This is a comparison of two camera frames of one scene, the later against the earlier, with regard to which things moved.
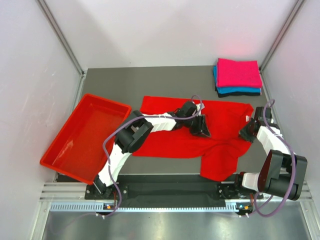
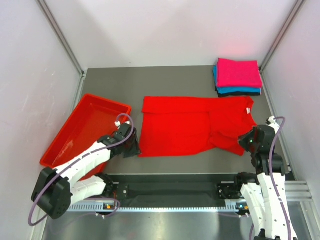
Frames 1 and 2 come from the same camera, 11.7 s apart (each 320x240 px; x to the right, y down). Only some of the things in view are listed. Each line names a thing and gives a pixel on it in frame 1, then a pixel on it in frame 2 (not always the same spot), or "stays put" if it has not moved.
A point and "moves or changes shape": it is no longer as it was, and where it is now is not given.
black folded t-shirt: (221, 95) stays put
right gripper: (243, 131) → (242, 138)
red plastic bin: (77, 150) stays put
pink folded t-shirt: (238, 73) stays put
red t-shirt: (219, 153) moves or changes shape
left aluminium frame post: (80, 69) stays put
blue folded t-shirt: (226, 90) stays put
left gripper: (197, 130) → (135, 150)
